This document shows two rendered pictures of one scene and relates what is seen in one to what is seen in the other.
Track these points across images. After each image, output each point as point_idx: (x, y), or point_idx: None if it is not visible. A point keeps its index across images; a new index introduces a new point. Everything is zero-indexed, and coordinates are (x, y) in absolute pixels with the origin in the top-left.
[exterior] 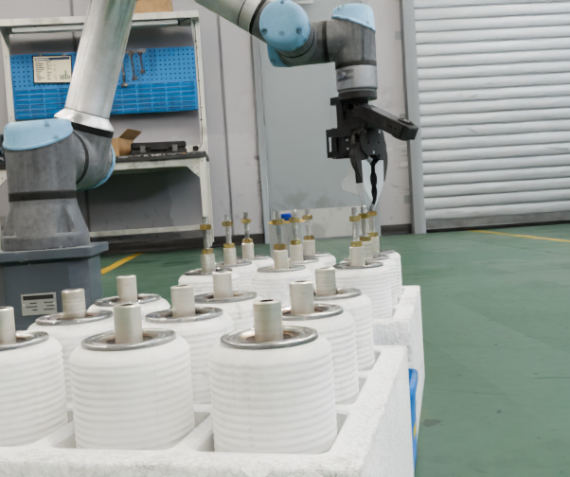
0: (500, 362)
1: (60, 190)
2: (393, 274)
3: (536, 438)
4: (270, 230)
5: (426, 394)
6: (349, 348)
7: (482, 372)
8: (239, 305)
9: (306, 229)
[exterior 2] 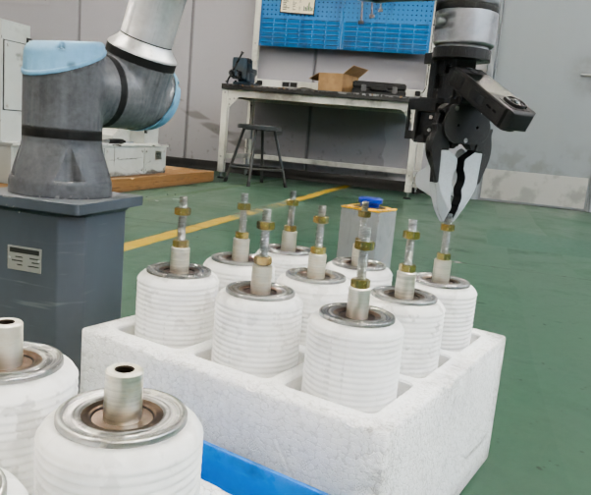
0: None
1: (69, 130)
2: (432, 330)
3: None
4: (342, 215)
5: (466, 493)
6: None
7: (574, 473)
8: None
9: (359, 229)
